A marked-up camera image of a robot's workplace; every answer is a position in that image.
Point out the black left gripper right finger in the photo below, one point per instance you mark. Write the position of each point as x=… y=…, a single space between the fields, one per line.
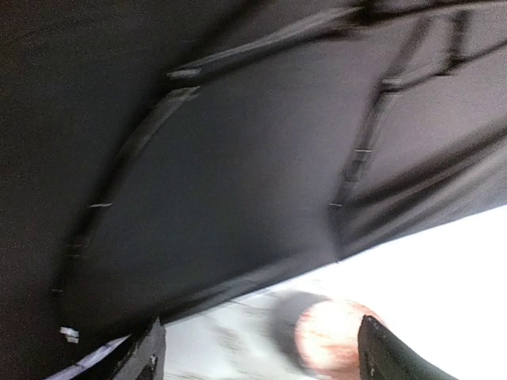
x=383 y=356

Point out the lavender folding umbrella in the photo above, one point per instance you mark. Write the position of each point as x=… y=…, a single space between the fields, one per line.
x=161 y=157

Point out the red patterned small bowl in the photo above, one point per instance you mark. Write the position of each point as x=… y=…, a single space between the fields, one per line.
x=326 y=338

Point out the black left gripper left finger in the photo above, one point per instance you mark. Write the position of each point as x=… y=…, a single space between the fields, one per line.
x=140 y=356

